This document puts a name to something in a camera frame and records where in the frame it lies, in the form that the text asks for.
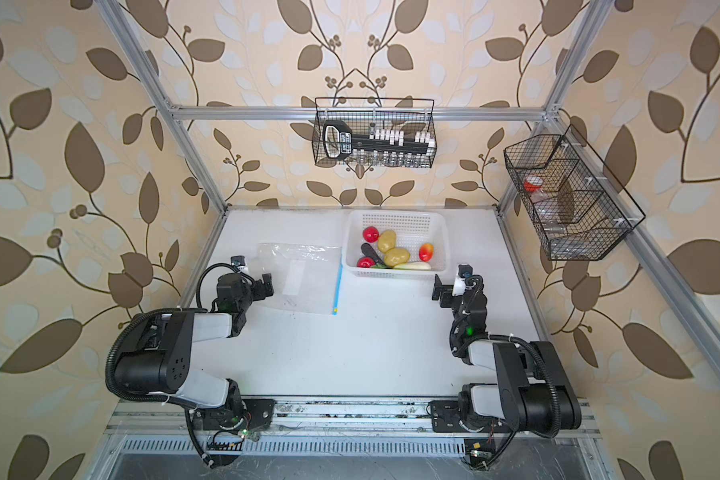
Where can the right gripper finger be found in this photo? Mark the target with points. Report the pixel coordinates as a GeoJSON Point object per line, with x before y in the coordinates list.
{"type": "Point", "coordinates": [441, 293]}
{"type": "Point", "coordinates": [464, 272]}

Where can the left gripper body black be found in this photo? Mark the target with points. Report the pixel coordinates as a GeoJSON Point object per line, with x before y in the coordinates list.
{"type": "Point", "coordinates": [258, 285]}

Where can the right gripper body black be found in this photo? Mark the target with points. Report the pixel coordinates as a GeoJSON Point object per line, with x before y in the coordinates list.
{"type": "Point", "coordinates": [448, 290]}

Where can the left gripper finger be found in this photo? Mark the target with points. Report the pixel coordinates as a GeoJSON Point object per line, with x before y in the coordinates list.
{"type": "Point", "coordinates": [239, 265]}
{"type": "Point", "coordinates": [266, 288]}

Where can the clear zip top bag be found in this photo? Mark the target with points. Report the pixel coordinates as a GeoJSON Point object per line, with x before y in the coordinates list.
{"type": "Point", "coordinates": [304, 277]}

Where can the red yellow toy mango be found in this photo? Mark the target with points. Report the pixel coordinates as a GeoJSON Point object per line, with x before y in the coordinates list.
{"type": "Point", "coordinates": [426, 252]}

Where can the yellow toy potato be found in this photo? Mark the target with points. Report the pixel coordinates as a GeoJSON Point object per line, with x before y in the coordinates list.
{"type": "Point", "coordinates": [386, 241]}
{"type": "Point", "coordinates": [396, 256]}

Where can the red toy apple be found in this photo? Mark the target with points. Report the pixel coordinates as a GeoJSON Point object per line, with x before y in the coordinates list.
{"type": "Point", "coordinates": [370, 234]}

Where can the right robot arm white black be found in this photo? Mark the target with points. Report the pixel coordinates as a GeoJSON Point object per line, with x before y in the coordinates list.
{"type": "Point", "coordinates": [531, 391]}

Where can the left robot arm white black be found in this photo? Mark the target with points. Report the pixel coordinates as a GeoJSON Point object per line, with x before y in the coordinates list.
{"type": "Point", "coordinates": [151, 359]}

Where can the white toy radish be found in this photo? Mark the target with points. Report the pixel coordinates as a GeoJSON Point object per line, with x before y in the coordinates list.
{"type": "Point", "coordinates": [414, 266]}

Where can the white plastic basket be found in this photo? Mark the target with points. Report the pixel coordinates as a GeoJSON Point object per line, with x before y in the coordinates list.
{"type": "Point", "coordinates": [412, 228]}

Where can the red toy tomato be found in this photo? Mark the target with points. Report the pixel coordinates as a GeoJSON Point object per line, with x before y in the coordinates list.
{"type": "Point", "coordinates": [366, 262]}

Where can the dark toy eggplant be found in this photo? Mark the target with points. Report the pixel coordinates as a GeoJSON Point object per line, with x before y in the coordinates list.
{"type": "Point", "coordinates": [369, 251]}

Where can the red capped clear bottle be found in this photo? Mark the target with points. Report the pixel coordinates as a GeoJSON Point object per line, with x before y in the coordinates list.
{"type": "Point", "coordinates": [533, 186]}

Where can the black wire basket right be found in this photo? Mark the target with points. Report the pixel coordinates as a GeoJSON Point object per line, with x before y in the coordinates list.
{"type": "Point", "coordinates": [591, 210]}

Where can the black wire basket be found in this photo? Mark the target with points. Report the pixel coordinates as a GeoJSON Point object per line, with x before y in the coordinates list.
{"type": "Point", "coordinates": [591, 210]}
{"type": "Point", "coordinates": [408, 113]}

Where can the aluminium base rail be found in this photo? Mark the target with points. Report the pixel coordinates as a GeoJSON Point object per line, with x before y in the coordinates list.
{"type": "Point", "coordinates": [311, 426]}

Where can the black tool with handle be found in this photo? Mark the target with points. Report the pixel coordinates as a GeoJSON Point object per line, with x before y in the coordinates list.
{"type": "Point", "coordinates": [339, 141]}

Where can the black wire basket back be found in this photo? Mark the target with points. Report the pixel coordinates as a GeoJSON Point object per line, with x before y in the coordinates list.
{"type": "Point", "coordinates": [408, 113]}

